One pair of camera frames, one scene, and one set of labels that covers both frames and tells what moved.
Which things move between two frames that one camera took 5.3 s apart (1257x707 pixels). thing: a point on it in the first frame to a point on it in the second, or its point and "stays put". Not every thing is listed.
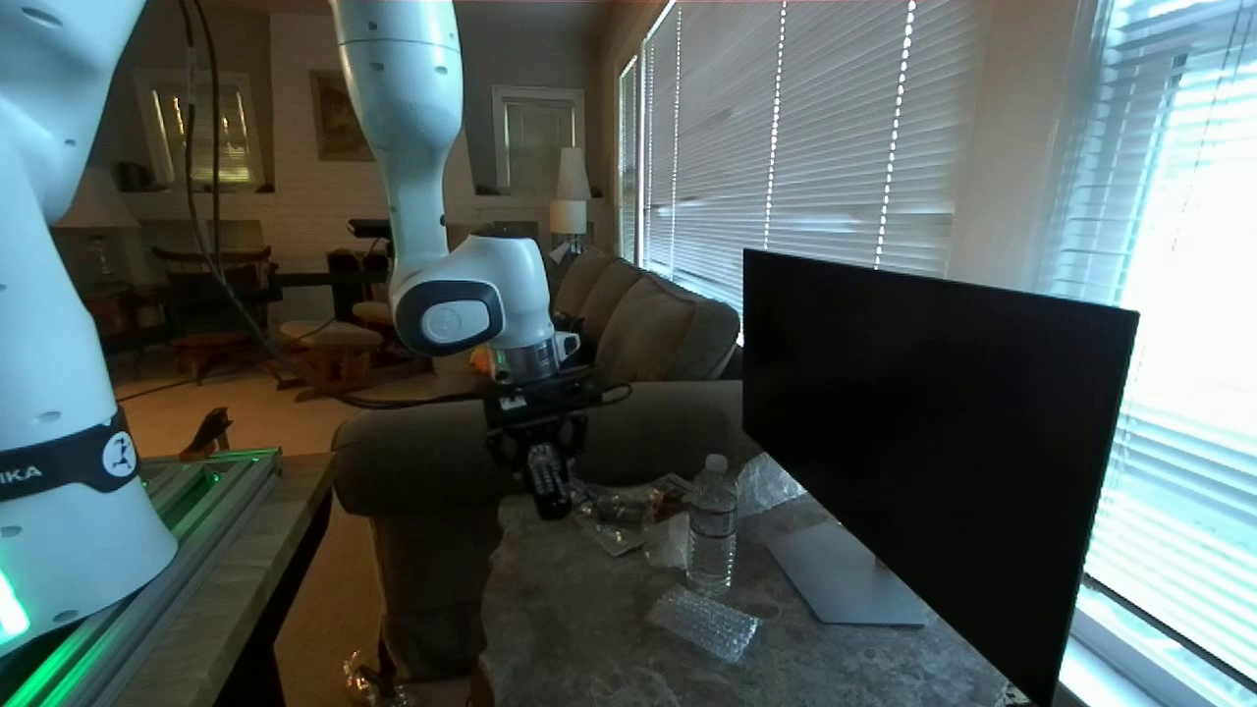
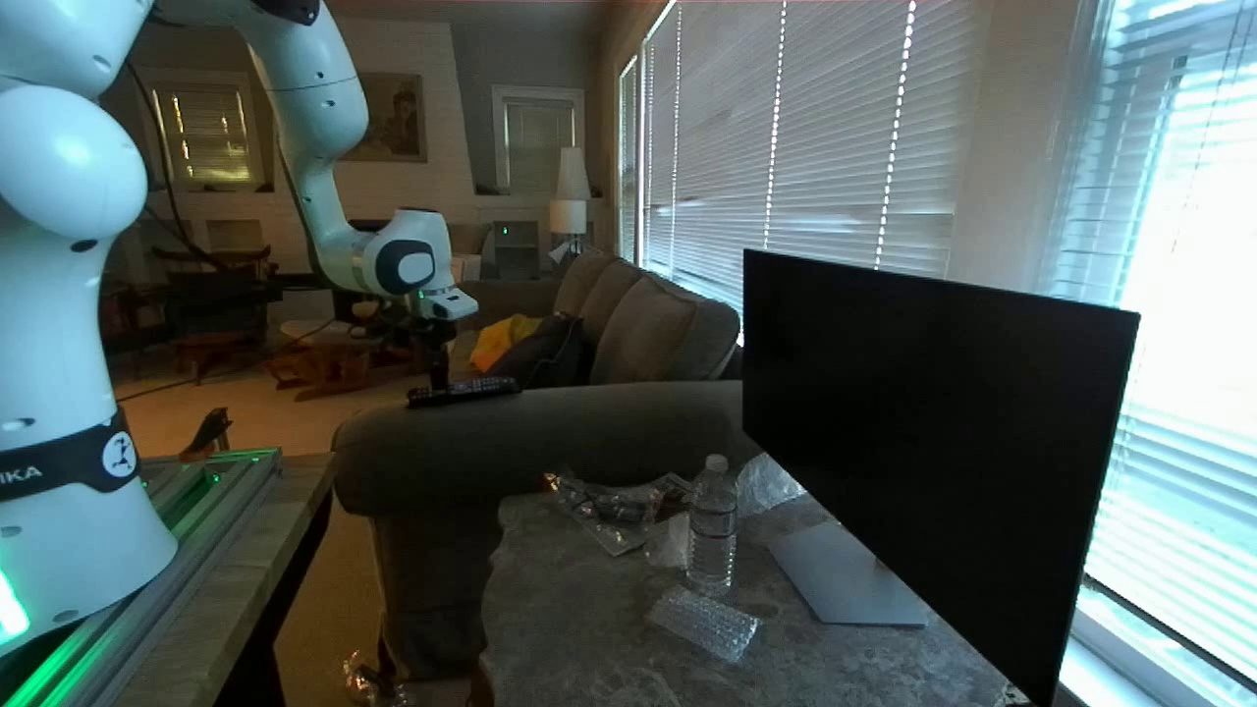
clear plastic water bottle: x=712 y=528 stays put
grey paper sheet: x=841 y=584 stays put
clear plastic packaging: x=712 y=626 stays put
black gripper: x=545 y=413 to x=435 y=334
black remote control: x=549 y=481 to x=460 y=392
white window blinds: x=828 y=131 stays put
